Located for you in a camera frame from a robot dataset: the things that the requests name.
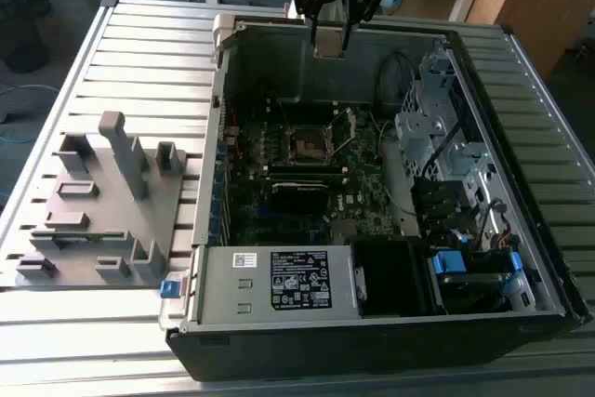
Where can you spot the CPU socket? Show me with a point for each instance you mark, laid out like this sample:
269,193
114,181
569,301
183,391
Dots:
307,146

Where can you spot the silver metal disk bay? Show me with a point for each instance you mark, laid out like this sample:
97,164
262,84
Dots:
413,127

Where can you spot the black RAM slot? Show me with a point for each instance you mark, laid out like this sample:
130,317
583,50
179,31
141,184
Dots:
304,179
302,169

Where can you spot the green RAM stick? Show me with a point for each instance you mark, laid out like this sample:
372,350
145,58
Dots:
76,240

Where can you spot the grey parts rack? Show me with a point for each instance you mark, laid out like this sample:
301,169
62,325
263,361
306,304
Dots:
116,229

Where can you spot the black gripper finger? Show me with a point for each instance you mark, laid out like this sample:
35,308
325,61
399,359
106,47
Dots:
360,6
321,16

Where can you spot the silver CPU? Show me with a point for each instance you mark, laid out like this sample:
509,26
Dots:
331,43

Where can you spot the black graphics card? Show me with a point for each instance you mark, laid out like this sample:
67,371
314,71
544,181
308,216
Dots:
297,197

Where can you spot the hard disk in blue carrier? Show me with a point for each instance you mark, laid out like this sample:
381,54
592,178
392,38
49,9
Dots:
448,263

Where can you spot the blue case latch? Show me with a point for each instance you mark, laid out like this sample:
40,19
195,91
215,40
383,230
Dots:
169,289

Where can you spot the green motherboard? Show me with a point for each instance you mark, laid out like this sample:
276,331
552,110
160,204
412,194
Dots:
367,183

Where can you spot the black plastic holder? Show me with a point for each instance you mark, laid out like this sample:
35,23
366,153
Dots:
437,202

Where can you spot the black plastic shroud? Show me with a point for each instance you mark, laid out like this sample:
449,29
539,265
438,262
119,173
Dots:
386,276

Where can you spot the black PC case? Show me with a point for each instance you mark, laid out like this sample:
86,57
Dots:
325,355

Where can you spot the black office chair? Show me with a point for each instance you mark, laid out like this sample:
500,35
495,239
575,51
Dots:
21,43

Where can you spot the grey power supply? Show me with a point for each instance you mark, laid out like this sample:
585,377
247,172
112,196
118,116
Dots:
218,285

